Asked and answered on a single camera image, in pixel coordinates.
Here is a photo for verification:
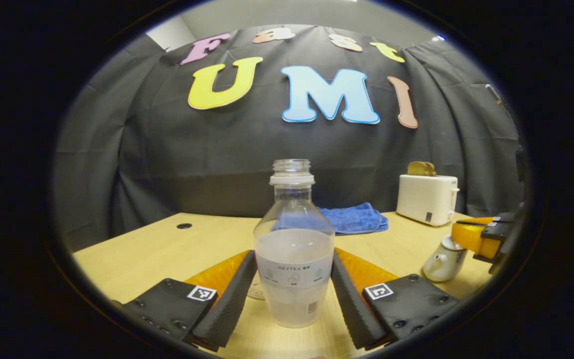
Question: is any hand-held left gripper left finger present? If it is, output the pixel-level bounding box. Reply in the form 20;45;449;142
113;249;258;353

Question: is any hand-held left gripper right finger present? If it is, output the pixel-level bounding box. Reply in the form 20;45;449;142
330;248;462;351

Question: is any round brown coaster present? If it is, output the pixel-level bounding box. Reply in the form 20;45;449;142
246;272;267;301

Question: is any white ceramic teacup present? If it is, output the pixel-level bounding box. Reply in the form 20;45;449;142
423;238;467;283

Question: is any clear plastic water bottle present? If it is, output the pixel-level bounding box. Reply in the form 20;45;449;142
253;159;336;329

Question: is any white toaster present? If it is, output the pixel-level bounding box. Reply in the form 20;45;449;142
397;174;460;227

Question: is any blue towel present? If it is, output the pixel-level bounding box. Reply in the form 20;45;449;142
317;202;389;235

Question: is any black backdrop cloth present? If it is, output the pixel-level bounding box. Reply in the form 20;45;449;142
53;24;524;250

